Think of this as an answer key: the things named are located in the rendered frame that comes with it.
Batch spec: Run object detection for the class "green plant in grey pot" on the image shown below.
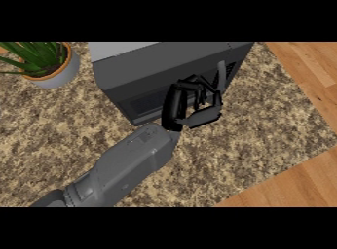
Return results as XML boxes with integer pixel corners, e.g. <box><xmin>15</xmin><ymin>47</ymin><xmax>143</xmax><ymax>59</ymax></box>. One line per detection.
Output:
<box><xmin>0</xmin><ymin>42</ymin><xmax>82</xmax><ymax>90</ymax></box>

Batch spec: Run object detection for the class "dark grey microwave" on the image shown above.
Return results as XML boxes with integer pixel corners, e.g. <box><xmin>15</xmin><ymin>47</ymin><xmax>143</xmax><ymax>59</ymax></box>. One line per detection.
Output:
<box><xmin>85</xmin><ymin>42</ymin><xmax>255</xmax><ymax>127</ymax></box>

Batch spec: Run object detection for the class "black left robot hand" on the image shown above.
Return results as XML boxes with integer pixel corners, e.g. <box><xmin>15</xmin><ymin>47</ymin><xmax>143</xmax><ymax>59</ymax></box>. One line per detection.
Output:
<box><xmin>159</xmin><ymin>73</ymin><xmax>224</xmax><ymax>132</ymax></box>

